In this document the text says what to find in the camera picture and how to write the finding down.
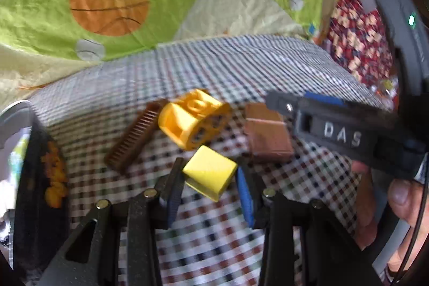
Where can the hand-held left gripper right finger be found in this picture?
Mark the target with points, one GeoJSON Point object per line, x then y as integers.
{"type": "Point", "coordinates": [248, 199]}

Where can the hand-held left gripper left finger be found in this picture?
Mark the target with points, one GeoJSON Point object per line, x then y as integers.
{"type": "Point", "coordinates": [174, 195]}

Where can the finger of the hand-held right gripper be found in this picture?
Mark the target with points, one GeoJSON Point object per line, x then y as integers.
{"type": "Point", "coordinates": [323, 98]}
{"type": "Point", "coordinates": [338, 135]}

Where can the yellow toy cube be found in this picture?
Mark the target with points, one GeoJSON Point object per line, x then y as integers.
{"type": "Point", "coordinates": [209, 172]}

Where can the brown toy block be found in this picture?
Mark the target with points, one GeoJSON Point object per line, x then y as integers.
{"type": "Point", "coordinates": [268, 138]}

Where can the round black metal tin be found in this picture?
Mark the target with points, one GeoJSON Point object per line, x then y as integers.
{"type": "Point", "coordinates": [40, 215]}

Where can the person's right hand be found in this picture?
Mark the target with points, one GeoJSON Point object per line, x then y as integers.
{"type": "Point", "coordinates": [404, 202]}

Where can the clear plastic packet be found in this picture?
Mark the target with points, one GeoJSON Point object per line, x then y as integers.
{"type": "Point", "coordinates": [385, 90]}

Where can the red patterned cushion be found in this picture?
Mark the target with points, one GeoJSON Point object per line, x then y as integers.
{"type": "Point", "coordinates": [362, 44]}

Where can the checkered bed sheet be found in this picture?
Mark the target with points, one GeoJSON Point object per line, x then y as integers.
{"type": "Point", "coordinates": [207, 249]}

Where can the brown ribbed toy piece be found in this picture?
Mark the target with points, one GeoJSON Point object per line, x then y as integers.
{"type": "Point", "coordinates": [134, 142]}

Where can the orange toy wheel block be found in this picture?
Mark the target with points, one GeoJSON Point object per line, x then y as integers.
{"type": "Point", "coordinates": [187, 120]}

